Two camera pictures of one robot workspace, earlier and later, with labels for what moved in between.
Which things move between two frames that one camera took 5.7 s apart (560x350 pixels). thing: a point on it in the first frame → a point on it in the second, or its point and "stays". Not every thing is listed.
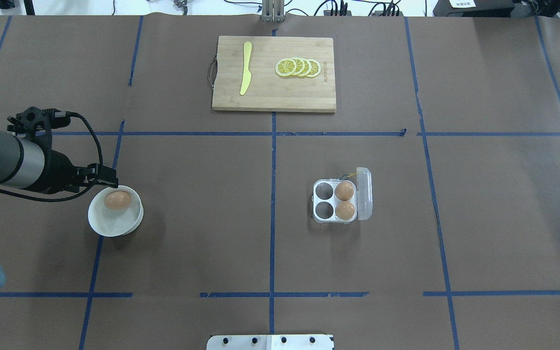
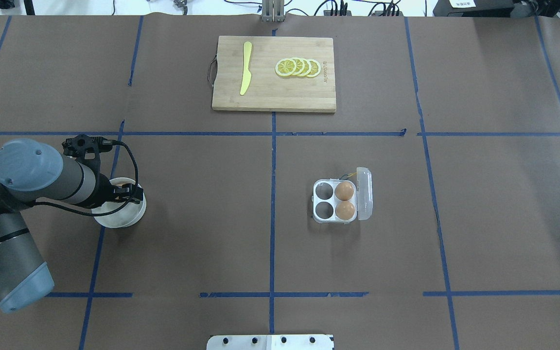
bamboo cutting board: [269, 91] stays
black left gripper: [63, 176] → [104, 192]
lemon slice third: [307, 67] stays
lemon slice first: [285, 67] stays
